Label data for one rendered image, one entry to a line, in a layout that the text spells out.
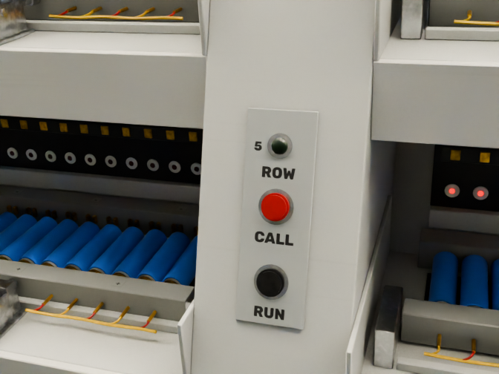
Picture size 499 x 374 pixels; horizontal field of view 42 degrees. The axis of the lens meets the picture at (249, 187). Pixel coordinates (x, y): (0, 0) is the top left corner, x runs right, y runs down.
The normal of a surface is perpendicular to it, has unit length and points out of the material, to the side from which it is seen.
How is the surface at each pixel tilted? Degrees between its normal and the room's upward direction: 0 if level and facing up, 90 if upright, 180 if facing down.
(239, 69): 90
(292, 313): 90
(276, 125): 90
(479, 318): 21
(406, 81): 111
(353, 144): 90
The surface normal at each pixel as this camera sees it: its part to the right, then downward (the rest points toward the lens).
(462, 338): -0.30, 0.43
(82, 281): -0.05, -0.90
